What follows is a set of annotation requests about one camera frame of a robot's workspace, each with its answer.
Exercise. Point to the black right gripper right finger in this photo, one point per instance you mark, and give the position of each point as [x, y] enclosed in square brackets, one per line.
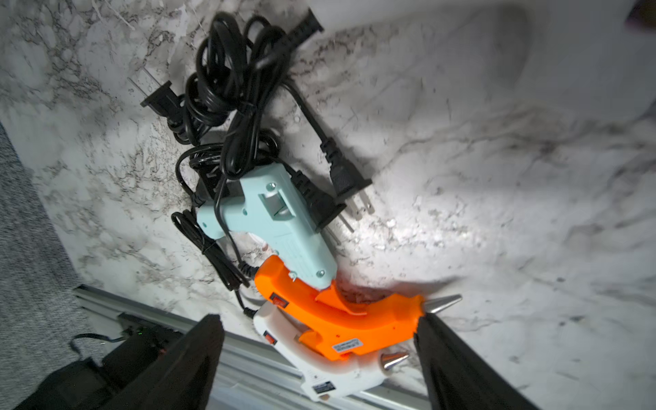
[456, 377]

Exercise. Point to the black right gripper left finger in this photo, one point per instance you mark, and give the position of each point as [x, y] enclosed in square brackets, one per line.
[183, 377]

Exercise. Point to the white glue gun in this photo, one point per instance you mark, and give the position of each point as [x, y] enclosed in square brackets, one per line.
[323, 379]

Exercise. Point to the orange glue gun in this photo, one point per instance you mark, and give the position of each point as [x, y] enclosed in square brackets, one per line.
[337, 328]

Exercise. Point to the mint green glue gun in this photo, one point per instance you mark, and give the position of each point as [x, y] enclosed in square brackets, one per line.
[272, 209]

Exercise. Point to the white storage box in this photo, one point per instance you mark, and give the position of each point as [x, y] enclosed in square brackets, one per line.
[593, 58]

